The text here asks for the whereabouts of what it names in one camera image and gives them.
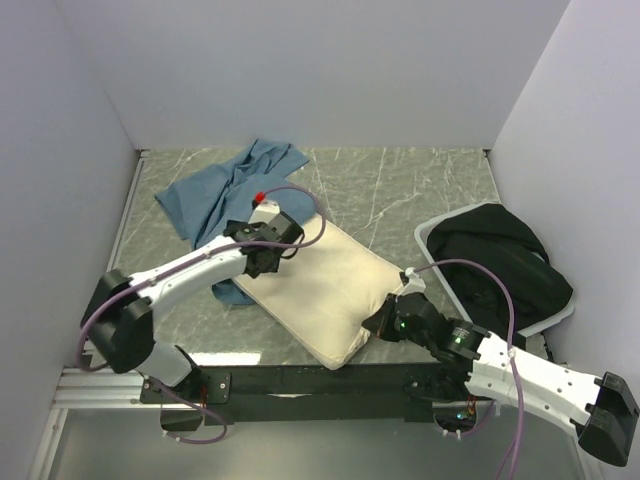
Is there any cream pillow with bear print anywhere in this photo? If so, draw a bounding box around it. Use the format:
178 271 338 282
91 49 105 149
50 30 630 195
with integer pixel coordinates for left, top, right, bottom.
233 215 402 370

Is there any blue fabric pillowcase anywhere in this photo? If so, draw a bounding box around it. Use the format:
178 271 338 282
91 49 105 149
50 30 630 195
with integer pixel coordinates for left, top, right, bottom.
153 137 312 307

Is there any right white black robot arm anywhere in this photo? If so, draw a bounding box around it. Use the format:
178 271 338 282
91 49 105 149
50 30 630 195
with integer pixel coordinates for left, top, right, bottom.
362 292 639 467

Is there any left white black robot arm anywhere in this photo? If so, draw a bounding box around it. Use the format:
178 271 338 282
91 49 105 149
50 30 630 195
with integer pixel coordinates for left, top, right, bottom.
81 213 304 402

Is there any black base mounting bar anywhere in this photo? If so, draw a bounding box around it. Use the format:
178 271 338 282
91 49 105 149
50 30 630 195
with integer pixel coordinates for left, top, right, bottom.
139 362 481 434

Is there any white laundry basket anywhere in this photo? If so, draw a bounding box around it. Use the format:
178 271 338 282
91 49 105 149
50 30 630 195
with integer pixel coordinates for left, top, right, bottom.
413 203 576 337

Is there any black garment pile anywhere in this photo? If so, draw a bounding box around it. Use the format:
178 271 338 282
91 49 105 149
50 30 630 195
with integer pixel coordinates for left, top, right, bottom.
425 203 574 331

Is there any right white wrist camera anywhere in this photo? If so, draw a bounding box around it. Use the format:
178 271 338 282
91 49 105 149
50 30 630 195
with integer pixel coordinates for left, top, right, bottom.
398 267 426 296

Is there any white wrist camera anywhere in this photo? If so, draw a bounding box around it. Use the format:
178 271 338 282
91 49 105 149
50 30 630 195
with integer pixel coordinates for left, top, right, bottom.
249 192 280 224
398 267 426 296

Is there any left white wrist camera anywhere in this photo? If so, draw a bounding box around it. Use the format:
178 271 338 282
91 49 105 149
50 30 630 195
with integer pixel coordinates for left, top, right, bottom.
249 192 280 224

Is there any aluminium frame rail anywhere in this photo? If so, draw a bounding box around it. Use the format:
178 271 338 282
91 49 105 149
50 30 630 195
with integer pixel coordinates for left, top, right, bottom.
48 364 151 411

